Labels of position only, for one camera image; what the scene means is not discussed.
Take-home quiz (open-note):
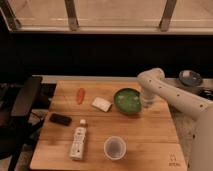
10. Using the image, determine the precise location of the green ceramic bowl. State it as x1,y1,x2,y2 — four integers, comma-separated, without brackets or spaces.
114,88,142,115

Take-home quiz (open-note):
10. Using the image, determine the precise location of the round grey robot base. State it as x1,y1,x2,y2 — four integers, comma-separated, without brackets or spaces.
179,70,203,87

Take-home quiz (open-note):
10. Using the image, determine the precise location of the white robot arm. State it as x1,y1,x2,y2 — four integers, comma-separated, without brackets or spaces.
137,68,213,171

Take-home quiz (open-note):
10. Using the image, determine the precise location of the white sponge block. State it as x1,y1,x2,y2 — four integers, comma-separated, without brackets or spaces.
92,97,112,112

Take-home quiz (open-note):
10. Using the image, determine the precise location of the orange carrot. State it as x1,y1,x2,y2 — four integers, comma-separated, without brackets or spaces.
76,88,85,105

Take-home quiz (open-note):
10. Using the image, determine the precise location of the black rectangular case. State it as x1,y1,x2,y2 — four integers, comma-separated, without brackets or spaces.
49,113,72,126

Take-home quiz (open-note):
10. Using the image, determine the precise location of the clear plastic cup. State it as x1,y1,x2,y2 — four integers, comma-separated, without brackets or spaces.
103,136,127,161

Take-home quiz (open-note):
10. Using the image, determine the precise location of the white plastic bottle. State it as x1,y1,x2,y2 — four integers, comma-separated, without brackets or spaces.
69,119,87,160

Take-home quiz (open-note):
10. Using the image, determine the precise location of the black office chair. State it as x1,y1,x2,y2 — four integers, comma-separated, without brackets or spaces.
0,77,45,171

